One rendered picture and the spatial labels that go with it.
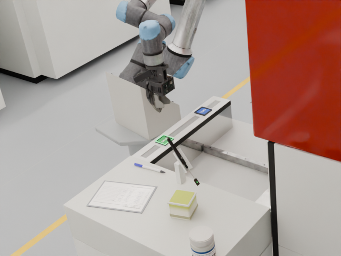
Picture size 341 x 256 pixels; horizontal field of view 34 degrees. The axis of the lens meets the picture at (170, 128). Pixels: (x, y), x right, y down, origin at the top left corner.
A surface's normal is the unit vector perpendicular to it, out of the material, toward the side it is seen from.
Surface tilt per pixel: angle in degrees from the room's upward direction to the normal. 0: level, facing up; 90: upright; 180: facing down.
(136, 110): 90
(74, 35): 90
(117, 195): 0
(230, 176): 0
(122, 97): 90
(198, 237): 0
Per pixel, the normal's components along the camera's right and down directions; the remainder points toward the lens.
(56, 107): -0.13, -0.85
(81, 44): 0.76, 0.24
